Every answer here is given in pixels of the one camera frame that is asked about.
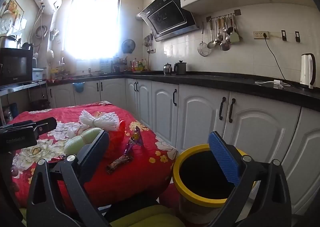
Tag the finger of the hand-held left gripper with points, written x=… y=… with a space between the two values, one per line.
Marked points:
x=47 y=124

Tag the purple snack wrapper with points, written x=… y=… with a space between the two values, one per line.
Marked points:
x=136 y=138

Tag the steel slotted spoon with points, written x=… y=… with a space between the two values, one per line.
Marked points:
x=218 y=38

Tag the pale green spatula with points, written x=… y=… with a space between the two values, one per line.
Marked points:
x=234 y=37

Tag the red floral blanket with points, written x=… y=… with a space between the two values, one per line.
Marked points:
x=140 y=167

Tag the black range hood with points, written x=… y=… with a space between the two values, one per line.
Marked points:
x=167 y=17

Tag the white printed plastic bag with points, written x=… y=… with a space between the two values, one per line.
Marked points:
x=73 y=132

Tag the window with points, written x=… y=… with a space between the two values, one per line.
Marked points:
x=92 y=27

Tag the steel teapot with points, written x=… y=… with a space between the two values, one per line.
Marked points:
x=167 y=69

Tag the yellow rimmed trash bin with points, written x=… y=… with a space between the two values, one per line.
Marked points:
x=180 y=179

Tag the wall poster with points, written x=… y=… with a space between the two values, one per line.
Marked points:
x=13 y=7

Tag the white electric kettle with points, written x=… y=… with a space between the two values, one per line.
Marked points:
x=306 y=72

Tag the black microwave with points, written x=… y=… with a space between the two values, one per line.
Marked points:
x=15 y=67

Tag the blue round fan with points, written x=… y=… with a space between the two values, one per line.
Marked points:
x=128 y=46

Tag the wall power outlet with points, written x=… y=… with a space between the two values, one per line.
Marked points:
x=260 y=35

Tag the white foam net bundle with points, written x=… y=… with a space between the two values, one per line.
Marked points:
x=105 y=119

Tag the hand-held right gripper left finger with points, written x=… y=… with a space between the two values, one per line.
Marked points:
x=96 y=149

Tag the utensil rack bar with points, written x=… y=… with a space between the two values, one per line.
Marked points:
x=237 y=12

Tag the black wall hook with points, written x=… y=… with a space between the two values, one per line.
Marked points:
x=297 y=36
x=284 y=35

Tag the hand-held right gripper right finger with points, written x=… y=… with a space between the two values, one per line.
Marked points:
x=223 y=157

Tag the black countertop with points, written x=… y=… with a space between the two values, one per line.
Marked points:
x=225 y=83

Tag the utensils hanging beside hood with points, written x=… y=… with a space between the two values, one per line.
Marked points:
x=148 y=42

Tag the dark metal pot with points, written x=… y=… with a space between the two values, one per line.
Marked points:
x=180 y=68

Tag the dark ladle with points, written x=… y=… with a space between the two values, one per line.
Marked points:
x=225 y=46

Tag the green elastic band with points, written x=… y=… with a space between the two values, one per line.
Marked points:
x=94 y=123

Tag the steel ladle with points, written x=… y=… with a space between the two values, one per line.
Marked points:
x=211 y=45

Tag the red snack wrapper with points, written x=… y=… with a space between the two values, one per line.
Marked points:
x=120 y=163

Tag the blue hanging bag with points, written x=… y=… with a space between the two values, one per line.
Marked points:
x=78 y=87

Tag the red plastic bag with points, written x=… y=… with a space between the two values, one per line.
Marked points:
x=116 y=139

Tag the metal shelf rack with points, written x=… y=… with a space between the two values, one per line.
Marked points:
x=22 y=86

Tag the group of condiment bottles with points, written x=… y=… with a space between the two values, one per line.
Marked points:
x=138 y=65

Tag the green foam net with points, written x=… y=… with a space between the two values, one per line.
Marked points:
x=82 y=139

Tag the black spoon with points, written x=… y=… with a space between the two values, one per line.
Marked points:
x=229 y=30

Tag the person's yellow green clothing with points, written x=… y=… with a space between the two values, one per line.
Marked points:
x=150 y=217

